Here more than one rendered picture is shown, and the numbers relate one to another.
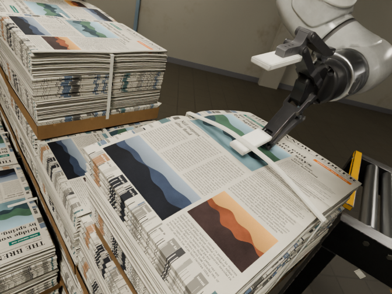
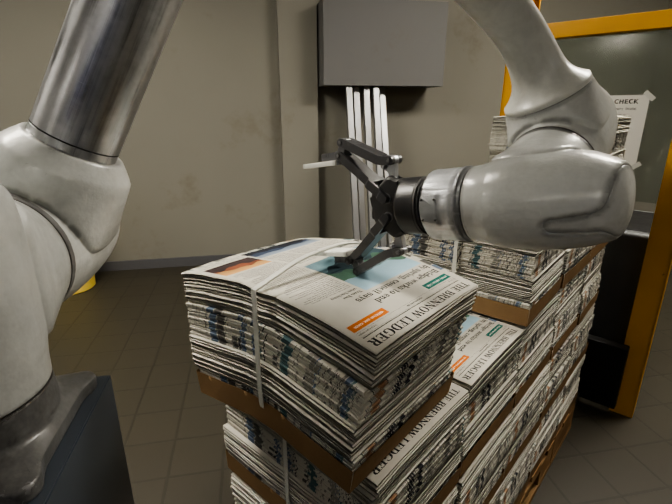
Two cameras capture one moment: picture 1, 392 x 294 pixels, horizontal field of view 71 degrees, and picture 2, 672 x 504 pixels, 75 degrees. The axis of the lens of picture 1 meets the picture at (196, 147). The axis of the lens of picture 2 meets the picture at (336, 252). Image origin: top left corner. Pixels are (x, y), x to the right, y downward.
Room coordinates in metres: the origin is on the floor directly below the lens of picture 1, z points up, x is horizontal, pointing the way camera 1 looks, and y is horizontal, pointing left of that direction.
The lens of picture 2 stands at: (0.39, -0.74, 1.31)
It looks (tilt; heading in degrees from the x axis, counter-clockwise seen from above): 18 degrees down; 90
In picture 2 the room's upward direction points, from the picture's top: straight up
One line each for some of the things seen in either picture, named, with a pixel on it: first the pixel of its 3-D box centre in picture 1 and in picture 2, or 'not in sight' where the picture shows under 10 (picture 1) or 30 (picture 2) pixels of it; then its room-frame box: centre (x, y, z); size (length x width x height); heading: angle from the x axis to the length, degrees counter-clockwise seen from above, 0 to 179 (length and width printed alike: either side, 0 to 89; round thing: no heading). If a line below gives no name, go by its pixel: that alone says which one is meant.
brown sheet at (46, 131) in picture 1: (86, 99); (474, 280); (0.77, 0.39, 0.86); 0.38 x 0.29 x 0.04; 141
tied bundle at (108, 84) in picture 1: (86, 73); (477, 250); (0.77, 0.39, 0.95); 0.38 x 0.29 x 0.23; 141
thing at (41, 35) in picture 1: (87, 34); not in sight; (0.77, 0.39, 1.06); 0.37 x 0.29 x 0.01; 141
